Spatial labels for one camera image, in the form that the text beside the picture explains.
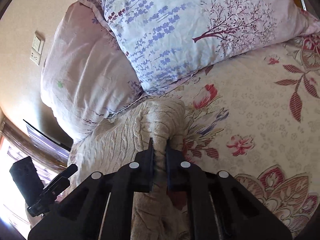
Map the cream cable-knit sweater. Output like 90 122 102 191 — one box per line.
63 99 190 239

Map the floral cream bedspread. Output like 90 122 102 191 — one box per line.
150 7 320 238

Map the pink plain pillow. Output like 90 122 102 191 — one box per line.
41 2 144 143

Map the lavender tree print pillow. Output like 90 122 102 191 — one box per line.
77 0 319 94

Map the dark wooden window frame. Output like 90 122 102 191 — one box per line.
1 109 67 172

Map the white wall power socket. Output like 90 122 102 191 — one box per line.
29 48 41 66

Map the white wall switch plate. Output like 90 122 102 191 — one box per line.
32 32 45 54

